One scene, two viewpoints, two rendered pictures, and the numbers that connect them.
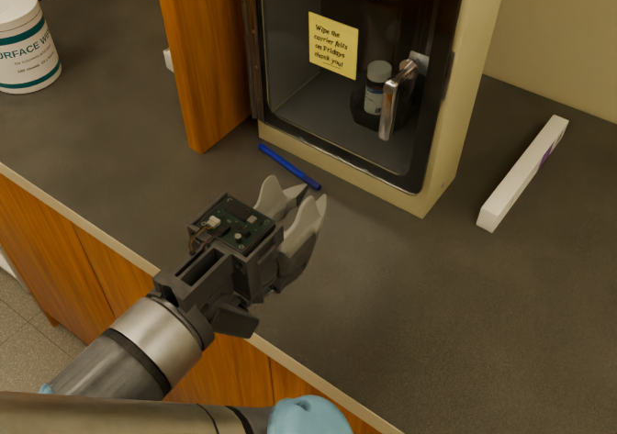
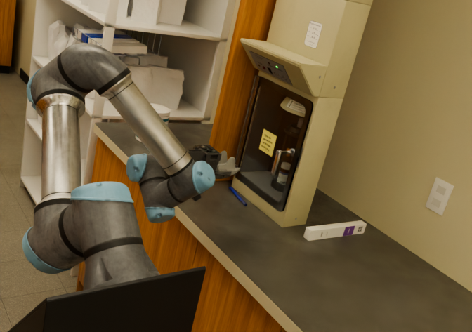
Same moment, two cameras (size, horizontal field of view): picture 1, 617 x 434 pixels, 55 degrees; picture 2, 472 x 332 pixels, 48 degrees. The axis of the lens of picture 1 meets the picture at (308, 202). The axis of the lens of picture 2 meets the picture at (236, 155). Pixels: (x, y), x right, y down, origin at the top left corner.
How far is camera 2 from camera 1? 114 cm
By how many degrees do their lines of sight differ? 31
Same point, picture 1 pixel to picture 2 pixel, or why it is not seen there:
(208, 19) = (230, 127)
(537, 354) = (300, 269)
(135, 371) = not seen: hidden behind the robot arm
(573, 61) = (381, 207)
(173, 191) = not seen: hidden behind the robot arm
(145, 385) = not seen: hidden behind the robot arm
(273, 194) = (223, 158)
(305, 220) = (230, 165)
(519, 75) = (360, 212)
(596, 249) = (349, 260)
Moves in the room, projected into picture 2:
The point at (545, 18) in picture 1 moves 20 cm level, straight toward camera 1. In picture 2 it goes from (373, 184) to (345, 193)
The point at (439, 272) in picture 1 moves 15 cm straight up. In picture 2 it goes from (277, 240) to (289, 199)
